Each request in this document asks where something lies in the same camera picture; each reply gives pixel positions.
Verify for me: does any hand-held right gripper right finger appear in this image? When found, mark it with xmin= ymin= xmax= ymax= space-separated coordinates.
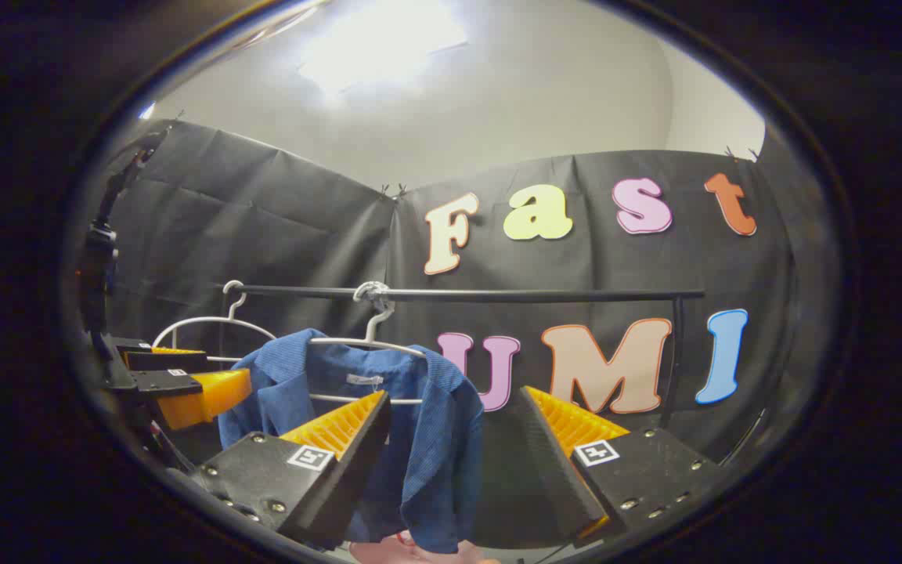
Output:
xmin=515 ymin=385 xmax=722 ymax=543

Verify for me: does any black clothes rail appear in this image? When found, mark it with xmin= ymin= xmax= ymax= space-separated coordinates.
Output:
xmin=216 ymin=282 xmax=707 ymax=430

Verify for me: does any pink laundry hamper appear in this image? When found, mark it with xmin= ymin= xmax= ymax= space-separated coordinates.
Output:
xmin=349 ymin=531 xmax=503 ymax=564

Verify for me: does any blue corduroy shirt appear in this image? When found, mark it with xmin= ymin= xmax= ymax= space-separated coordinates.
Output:
xmin=218 ymin=327 xmax=485 ymax=555

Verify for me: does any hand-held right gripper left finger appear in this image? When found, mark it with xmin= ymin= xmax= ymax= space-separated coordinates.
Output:
xmin=185 ymin=389 xmax=393 ymax=551

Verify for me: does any white clothes hanger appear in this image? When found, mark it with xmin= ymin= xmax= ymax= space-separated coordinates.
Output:
xmin=306 ymin=280 xmax=428 ymax=407
xmin=152 ymin=280 xmax=278 ymax=365

